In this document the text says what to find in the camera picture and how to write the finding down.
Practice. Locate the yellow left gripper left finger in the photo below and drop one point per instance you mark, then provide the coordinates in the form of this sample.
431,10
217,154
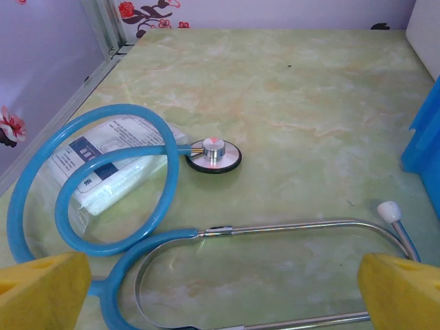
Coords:
41,292

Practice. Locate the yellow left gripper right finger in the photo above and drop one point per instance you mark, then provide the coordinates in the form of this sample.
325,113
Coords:
402,295

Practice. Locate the blue three-compartment bin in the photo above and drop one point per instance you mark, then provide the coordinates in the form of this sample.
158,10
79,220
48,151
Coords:
426,154

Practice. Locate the clear plastic packet with label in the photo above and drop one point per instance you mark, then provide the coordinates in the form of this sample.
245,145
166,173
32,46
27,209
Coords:
130,132

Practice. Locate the white storage box blue lid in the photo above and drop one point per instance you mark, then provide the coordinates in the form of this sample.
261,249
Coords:
426,34

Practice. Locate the aluminium frame side rail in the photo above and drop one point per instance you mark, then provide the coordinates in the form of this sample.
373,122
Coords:
51,127

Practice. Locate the aluminium frame post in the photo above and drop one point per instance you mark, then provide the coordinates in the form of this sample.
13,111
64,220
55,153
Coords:
106,27

